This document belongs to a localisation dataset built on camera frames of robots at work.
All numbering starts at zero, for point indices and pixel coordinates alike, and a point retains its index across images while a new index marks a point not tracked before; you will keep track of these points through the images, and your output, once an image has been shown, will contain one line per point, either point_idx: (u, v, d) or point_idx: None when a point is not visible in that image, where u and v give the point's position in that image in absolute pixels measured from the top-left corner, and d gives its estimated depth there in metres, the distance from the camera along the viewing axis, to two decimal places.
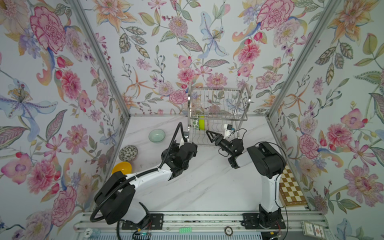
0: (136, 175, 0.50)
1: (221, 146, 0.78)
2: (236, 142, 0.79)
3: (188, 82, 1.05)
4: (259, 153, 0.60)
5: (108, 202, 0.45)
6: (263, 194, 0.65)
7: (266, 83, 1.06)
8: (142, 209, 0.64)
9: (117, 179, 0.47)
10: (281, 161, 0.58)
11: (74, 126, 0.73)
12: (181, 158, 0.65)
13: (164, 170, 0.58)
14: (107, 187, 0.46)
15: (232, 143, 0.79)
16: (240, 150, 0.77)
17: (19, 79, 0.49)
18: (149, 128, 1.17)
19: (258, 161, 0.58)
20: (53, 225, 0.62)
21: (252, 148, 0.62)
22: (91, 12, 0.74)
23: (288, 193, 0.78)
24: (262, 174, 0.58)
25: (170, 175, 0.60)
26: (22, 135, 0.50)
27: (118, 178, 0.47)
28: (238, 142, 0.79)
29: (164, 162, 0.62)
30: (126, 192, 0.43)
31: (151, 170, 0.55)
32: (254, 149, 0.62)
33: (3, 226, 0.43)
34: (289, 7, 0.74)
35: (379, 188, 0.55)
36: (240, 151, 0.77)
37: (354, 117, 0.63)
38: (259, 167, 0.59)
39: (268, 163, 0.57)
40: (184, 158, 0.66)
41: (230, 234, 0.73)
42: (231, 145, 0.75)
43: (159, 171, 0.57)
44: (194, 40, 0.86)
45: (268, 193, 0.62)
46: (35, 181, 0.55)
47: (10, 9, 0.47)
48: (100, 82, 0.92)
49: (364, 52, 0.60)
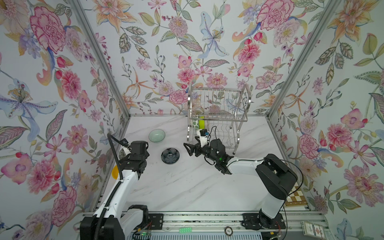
0: (105, 205, 0.44)
1: (204, 153, 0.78)
2: (213, 144, 0.70)
3: (188, 82, 1.05)
4: (272, 173, 0.50)
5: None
6: (267, 203, 0.61)
7: (266, 82, 1.06)
8: (137, 210, 0.65)
9: (90, 224, 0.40)
10: (294, 178, 0.51)
11: (74, 126, 0.73)
12: (136, 154, 0.64)
13: (128, 176, 0.54)
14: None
15: (211, 146, 0.69)
16: (221, 150, 0.68)
17: (20, 79, 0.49)
18: (149, 128, 1.17)
19: (273, 186, 0.49)
20: (53, 225, 0.62)
21: (265, 170, 0.50)
22: (91, 12, 0.74)
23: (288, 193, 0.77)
24: (277, 197, 0.51)
25: (136, 175, 0.58)
26: (22, 135, 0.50)
27: (90, 222, 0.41)
28: (215, 143, 0.70)
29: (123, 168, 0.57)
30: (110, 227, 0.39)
31: (115, 189, 0.49)
32: (266, 170, 0.50)
33: (3, 226, 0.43)
34: (289, 7, 0.74)
35: (379, 188, 0.55)
36: (222, 151, 0.68)
37: (354, 117, 0.63)
38: (272, 191, 0.51)
39: (284, 186, 0.48)
40: (138, 151, 0.64)
41: (230, 234, 0.73)
42: (211, 149, 0.72)
43: (124, 181, 0.52)
44: (195, 40, 0.86)
45: (274, 205, 0.58)
46: (35, 181, 0.55)
47: (10, 9, 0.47)
48: (100, 82, 0.92)
49: (364, 52, 0.60)
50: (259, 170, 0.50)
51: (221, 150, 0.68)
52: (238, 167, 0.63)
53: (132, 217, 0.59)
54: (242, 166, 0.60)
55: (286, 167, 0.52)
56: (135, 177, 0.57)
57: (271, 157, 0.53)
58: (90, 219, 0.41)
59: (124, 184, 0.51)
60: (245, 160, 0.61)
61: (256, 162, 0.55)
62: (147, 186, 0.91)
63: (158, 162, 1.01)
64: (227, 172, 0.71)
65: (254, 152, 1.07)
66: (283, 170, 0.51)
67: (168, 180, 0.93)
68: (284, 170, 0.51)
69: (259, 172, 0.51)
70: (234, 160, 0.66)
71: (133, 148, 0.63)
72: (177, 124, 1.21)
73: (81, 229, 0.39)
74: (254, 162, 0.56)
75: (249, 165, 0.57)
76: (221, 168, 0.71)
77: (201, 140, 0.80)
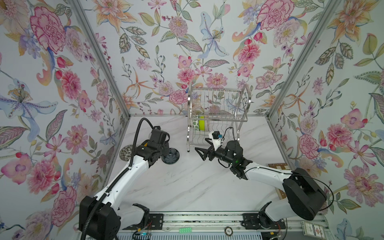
0: (106, 191, 0.44)
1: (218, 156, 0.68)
2: (231, 145, 0.66)
3: (188, 82, 1.05)
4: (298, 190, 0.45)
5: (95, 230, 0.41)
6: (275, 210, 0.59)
7: (266, 83, 1.06)
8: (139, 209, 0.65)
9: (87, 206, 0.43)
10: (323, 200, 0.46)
11: (74, 126, 0.73)
12: (154, 143, 0.61)
13: (137, 165, 0.52)
14: (82, 218, 0.41)
15: (228, 148, 0.66)
16: (239, 153, 0.64)
17: (20, 79, 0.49)
18: (150, 128, 1.16)
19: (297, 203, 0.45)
20: (53, 225, 0.62)
21: (294, 187, 0.45)
22: (91, 12, 0.74)
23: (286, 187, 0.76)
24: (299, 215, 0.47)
25: (147, 164, 0.55)
26: (22, 135, 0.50)
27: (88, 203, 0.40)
28: (233, 144, 0.66)
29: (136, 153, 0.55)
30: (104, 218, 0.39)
31: (119, 177, 0.47)
32: (296, 187, 0.45)
33: (3, 226, 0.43)
34: (289, 7, 0.74)
35: (379, 188, 0.55)
36: (240, 154, 0.65)
37: (354, 117, 0.63)
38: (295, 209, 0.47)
39: (309, 205, 0.44)
40: (156, 140, 0.61)
41: (230, 234, 0.73)
42: (227, 151, 0.68)
43: (130, 170, 0.50)
44: (195, 40, 0.86)
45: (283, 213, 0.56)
46: (35, 181, 0.55)
47: (10, 9, 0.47)
48: (100, 82, 0.92)
49: (364, 52, 0.60)
50: (285, 186, 0.46)
51: (239, 152, 0.64)
52: (257, 175, 0.59)
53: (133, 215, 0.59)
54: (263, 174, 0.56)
55: (316, 186, 0.47)
56: (146, 165, 0.55)
57: (300, 173, 0.48)
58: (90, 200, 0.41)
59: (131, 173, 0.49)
60: (266, 169, 0.56)
61: (282, 174, 0.50)
62: (147, 186, 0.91)
63: (158, 162, 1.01)
64: (241, 177, 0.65)
65: (254, 153, 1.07)
66: (312, 188, 0.46)
67: (168, 180, 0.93)
68: (314, 189, 0.46)
69: (285, 189, 0.46)
70: (252, 168, 0.61)
71: (152, 135, 0.61)
72: (177, 124, 1.21)
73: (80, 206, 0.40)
74: (279, 173, 0.52)
75: (273, 176, 0.52)
76: (236, 172, 0.66)
77: (214, 142, 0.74)
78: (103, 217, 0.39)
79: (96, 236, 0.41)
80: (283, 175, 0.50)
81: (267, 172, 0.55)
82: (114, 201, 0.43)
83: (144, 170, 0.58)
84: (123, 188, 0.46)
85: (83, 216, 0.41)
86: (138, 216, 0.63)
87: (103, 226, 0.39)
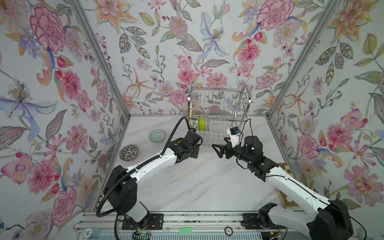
0: (136, 168, 0.48)
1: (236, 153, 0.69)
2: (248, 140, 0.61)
3: (188, 82, 1.05)
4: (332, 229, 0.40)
5: (114, 197, 0.45)
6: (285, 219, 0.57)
7: (266, 83, 1.06)
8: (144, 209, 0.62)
9: (118, 173, 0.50)
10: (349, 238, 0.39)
11: (74, 126, 0.73)
12: (187, 142, 0.64)
13: (167, 155, 0.55)
14: (111, 180, 0.46)
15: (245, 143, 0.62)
16: (257, 149, 0.58)
17: (20, 79, 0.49)
18: (150, 128, 1.16)
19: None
20: (53, 225, 0.62)
21: (330, 223, 0.40)
22: (91, 12, 0.74)
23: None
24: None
25: (174, 159, 0.57)
26: (22, 135, 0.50)
27: (119, 171, 0.45)
28: (251, 138, 0.61)
29: (169, 146, 0.59)
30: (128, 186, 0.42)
31: (150, 160, 0.52)
32: (332, 224, 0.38)
33: (3, 226, 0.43)
34: (289, 7, 0.74)
35: (379, 188, 0.55)
36: (259, 150, 0.59)
37: (354, 117, 0.63)
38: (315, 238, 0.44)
39: None
40: (190, 140, 0.63)
41: (230, 234, 0.73)
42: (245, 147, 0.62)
43: (161, 157, 0.54)
44: (194, 40, 0.86)
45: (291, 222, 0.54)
46: (35, 181, 0.55)
47: (10, 9, 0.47)
48: (100, 82, 0.92)
49: (364, 52, 0.60)
50: (319, 217, 0.40)
51: (258, 147, 0.58)
52: (284, 187, 0.51)
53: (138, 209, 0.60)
54: (292, 190, 0.49)
55: (349, 223, 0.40)
56: (173, 160, 0.57)
57: (338, 205, 0.42)
58: (121, 170, 0.46)
59: (162, 159, 0.53)
60: (298, 186, 0.49)
61: (319, 201, 0.44)
62: (147, 186, 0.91)
63: None
64: (260, 177, 0.60)
65: None
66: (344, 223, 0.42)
67: (168, 180, 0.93)
68: (346, 226, 0.42)
69: (317, 219, 0.41)
70: (279, 176, 0.53)
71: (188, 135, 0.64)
72: (177, 124, 1.21)
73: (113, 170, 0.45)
74: (313, 197, 0.45)
75: (304, 198, 0.46)
76: (254, 170, 0.59)
77: (232, 139, 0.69)
78: (125, 188, 0.42)
79: (114, 204, 0.45)
80: (318, 202, 0.44)
81: (297, 189, 0.48)
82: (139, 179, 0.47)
83: (170, 164, 0.57)
84: (149, 171, 0.50)
85: (111, 181, 0.45)
86: (143, 210, 0.64)
87: (122, 196, 0.43)
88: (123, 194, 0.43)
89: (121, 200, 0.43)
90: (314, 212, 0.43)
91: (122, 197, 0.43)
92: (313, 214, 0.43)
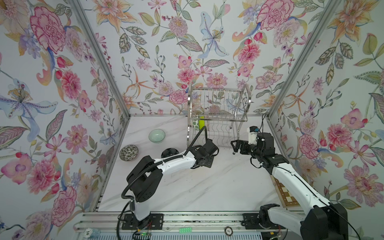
0: (163, 161, 0.53)
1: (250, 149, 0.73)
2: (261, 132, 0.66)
3: (188, 82, 1.05)
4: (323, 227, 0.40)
5: (138, 184, 0.49)
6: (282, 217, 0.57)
7: (266, 83, 1.06)
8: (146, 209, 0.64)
9: (146, 163, 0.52)
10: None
11: (74, 126, 0.73)
12: (205, 150, 0.69)
13: (189, 157, 0.60)
14: (138, 168, 0.50)
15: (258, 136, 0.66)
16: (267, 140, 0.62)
17: (19, 79, 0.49)
18: (150, 128, 1.16)
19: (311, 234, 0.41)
20: (53, 225, 0.62)
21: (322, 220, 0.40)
22: (91, 12, 0.74)
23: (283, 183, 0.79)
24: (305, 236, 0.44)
25: (193, 163, 0.62)
26: (22, 135, 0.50)
27: (147, 161, 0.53)
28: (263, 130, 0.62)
29: (190, 150, 0.64)
30: (155, 176, 0.46)
31: (176, 156, 0.57)
32: (324, 222, 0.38)
33: (3, 226, 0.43)
34: (289, 7, 0.74)
35: (379, 188, 0.55)
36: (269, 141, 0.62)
37: (355, 117, 0.63)
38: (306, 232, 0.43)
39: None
40: (208, 149, 0.68)
41: (230, 234, 0.73)
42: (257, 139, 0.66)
43: (184, 158, 0.59)
44: (194, 40, 0.86)
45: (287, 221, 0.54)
46: (35, 181, 0.55)
47: (10, 9, 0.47)
48: (100, 82, 0.92)
49: (364, 52, 0.60)
50: (312, 212, 0.41)
51: (267, 138, 0.62)
52: (287, 181, 0.52)
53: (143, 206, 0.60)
54: (294, 185, 0.49)
55: (346, 230, 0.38)
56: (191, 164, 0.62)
57: (337, 208, 0.41)
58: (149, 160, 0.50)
59: (184, 159, 0.58)
60: (301, 183, 0.49)
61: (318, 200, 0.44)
62: None
63: None
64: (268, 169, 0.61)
65: None
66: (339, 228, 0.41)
67: (168, 180, 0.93)
68: (340, 231, 0.41)
69: (309, 213, 0.41)
70: (285, 171, 0.54)
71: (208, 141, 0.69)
72: (177, 124, 1.21)
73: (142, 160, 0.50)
74: (313, 195, 0.45)
75: (304, 194, 0.46)
76: (263, 161, 0.61)
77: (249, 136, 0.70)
78: (152, 177, 0.46)
79: (136, 190, 0.48)
80: (317, 200, 0.44)
81: (299, 185, 0.48)
82: (164, 171, 0.51)
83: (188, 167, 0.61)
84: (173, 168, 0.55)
85: (139, 169, 0.49)
86: (147, 210, 0.65)
87: (146, 184, 0.47)
88: (148, 181, 0.47)
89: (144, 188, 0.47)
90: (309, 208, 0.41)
91: (146, 185, 0.47)
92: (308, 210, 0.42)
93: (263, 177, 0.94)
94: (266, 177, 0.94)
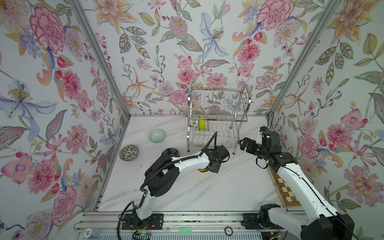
0: (180, 159, 0.56)
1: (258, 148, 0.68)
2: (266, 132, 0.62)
3: (188, 82, 1.05)
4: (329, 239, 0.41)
5: (155, 179, 0.52)
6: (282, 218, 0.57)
7: (266, 83, 1.06)
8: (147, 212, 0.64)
9: (164, 160, 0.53)
10: None
11: (74, 126, 0.73)
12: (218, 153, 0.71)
13: (203, 158, 0.62)
14: (157, 165, 0.53)
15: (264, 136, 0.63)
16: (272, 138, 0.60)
17: (20, 79, 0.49)
18: (150, 128, 1.16)
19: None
20: (53, 225, 0.62)
21: (328, 231, 0.39)
22: (91, 12, 0.74)
23: (283, 183, 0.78)
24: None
25: (207, 164, 0.64)
26: (22, 135, 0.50)
27: (165, 159, 0.52)
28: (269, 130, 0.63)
29: (204, 151, 0.66)
30: (172, 173, 0.49)
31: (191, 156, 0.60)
32: (330, 232, 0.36)
33: (3, 226, 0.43)
34: (289, 7, 0.74)
35: (379, 188, 0.55)
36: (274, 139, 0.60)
37: (354, 117, 0.63)
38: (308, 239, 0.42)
39: None
40: (222, 153, 0.71)
41: (230, 234, 0.73)
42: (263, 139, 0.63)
43: (199, 158, 0.61)
44: (194, 40, 0.86)
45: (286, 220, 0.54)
46: (35, 181, 0.55)
47: (10, 9, 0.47)
48: (100, 82, 0.92)
49: (364, 52, 0.60)
50: (317, 221, 0.39)
51: (272, 135, 0.59)
52: (293, 184, 0.49)
53: (147, 207, 0.61)
54: (300, 190, 0.47)
55: None
56: (204, 164, 0.63)
57: (344, 218, 0.39)
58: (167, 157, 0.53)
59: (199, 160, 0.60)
60: (308, 187, 0.47)
61: (325, 210, 0.41)
62: None
63: None
64: (274, 167, 0.57)
65: None
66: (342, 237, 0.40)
67: None
68: None
69: (314, 222, 0.40)
70: (292, 173, 0.51)
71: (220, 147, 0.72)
72: (177, 124, 1.21)
73: (162, 155, 0.53)
74: (320, 203, 0.43)
75: (310, 201, 0.44)
76: (269, 158, 0.57)
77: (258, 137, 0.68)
78: (169, 174, 0.49)
79: (154, 185, 0.51)
80: (324, 209, 0.42)
81: (306, 190, 0.46)
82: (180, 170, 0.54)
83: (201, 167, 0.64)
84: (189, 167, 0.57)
85: (158, 165, 0.53)
86: (148, 212, 0.65)
87: (163, 179, 0.50)
88: (166, 178, 0.50)
89: (161, 184, 0.50)
90: (315, 217, 0.41)
91: (163, 181, 0.50)
92: (313, 218, 0.40)
93: (263, 177, 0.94)
94: (266, 177, 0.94)
